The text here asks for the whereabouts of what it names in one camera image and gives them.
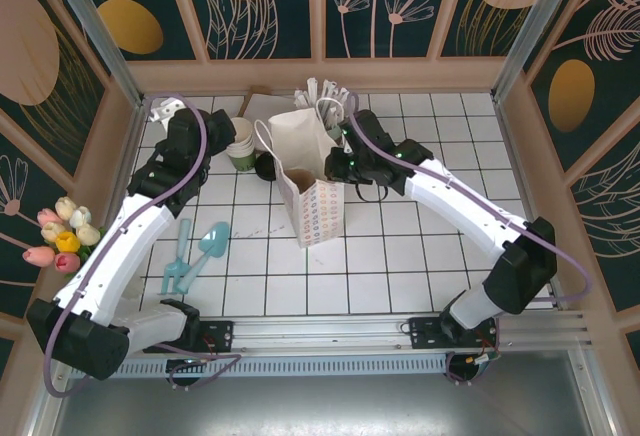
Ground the white printed paper bag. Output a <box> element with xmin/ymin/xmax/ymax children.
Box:
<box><xmin>253</xmin><ymin>97</ymin><xmax>351</xmax><ymax>251</ymax></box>

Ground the stack of paper cups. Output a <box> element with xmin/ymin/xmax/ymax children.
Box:
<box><xmin>227</xmin><ymin>116</ymin><xmax>257</xmax><ymax>173</ymax></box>

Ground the teal toy rake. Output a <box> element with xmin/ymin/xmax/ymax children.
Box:
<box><xmin>160</xmin><ymin>219</ymin><xmax>194</xmax><ymax>297</ymax></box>

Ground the teal toy shovel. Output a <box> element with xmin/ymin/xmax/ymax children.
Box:
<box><xmin>172</xmin><ymin>221</ymin><xmax>231</xmax><ymax>295</ymax></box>

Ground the artificial tulip bouquet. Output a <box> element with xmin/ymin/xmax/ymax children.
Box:
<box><xmin>22</xmin><ymin>195</ymin><xmax>109</xmax><ymax>280</ymax></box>

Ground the black plastic cup lid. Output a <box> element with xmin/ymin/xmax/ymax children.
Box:
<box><xmin>253</xmin><ymin>151</ymin><xmax>277</xmax><ymax>183</ymax></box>

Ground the brown cardboard box white top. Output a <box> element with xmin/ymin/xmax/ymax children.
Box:
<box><xmin>241</xmin><ymin>84</ymin><xmax>301</xmax><ymax>123</ymax></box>

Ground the grey metal panel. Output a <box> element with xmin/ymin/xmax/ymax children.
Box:
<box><xmin>29</xmin><ymin>350</ymin><xmax>616</xmax><ymax>436</ymax></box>

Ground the thin black camera cable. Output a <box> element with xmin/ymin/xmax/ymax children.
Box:
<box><xmin>353</xmin><ymin>178</ymin><xmax>392</xmax><ymax>204</ymax></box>

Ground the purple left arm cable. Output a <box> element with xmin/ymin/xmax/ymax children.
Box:
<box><xmin>43</xmin><ymin>93</ymin><xmax>244</xmax><ymax>400</ymax></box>

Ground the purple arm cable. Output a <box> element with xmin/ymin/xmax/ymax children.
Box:
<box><xmin>43</xmin><ymin>93</ymin><xmax>244</xmax><ymax>400</ymax></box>
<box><xmin>344</xmin><ymin>93</ymin><xmax>595</xmax><ymax>386</ymax></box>

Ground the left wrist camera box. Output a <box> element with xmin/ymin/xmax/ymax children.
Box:
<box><xmin>148</xmin><ymin>97</ymin><xmax>184</xmax><ymax>126</ymax></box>

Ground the aluminium frame post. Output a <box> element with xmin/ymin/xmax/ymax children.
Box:
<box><xmin>492</xmin><ymin>0</ymin><xmax>586</xmax><ymax>103</ymax></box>
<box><xmin>42</xmin><ymin>0</ymin><xmax>147</xmax><ymax>110</ymax></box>

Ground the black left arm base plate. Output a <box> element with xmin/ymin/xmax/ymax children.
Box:
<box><xmin>143</xmin><ymin>319</ymin><xmax>235</xmax><ymax>354</ymax></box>

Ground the aluminium mounting rail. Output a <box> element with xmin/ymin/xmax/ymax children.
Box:
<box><xmin>47</xmin><ymin>309</ymin><xmax>596</xmax><ymax>357</ymax></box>

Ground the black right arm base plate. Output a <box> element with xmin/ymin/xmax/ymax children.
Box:
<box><xmin>408</xmin><ymin>315</ymin><xmax>501</xmax><ymax>352</ymax></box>

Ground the black cable port with connectors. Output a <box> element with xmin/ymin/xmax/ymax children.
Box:
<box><xmin>166</xmin><ymin>357</ymin><xmax>214</xmax><ymax>391</ymax></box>
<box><xmin>444</xmin><ymin>350</ymin><xmax>502</xmax><ymax>386</ymax></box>

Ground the grey slotted cable duct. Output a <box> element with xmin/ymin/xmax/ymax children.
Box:
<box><xmin>67</xmin><ymin>355</ymin><xmax>451</xmax><ymax>381</ymax></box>

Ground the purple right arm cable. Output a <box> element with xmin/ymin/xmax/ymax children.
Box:
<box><xmin>344</xmin><ymin>93</ymin><xmax>595</xmax><ymax>386</ymax></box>

